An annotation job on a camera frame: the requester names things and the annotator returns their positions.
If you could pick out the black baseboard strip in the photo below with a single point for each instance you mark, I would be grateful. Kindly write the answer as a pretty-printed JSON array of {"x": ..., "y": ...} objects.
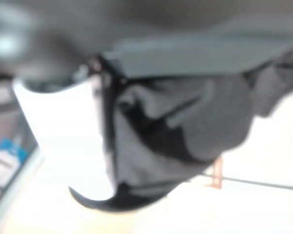
[{"x": 258, "y": 182}]

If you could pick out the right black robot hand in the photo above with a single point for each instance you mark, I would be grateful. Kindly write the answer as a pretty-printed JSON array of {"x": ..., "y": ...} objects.
[{"x": 136, "y": 29}]

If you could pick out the white chair with wooden legs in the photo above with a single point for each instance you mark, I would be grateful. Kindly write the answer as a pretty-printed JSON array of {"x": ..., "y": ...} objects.
[{"x": 216, "y": 175}]

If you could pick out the black garment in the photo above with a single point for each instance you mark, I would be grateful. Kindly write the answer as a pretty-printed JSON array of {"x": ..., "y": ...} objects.
[{"x": 210, "y": 122}]

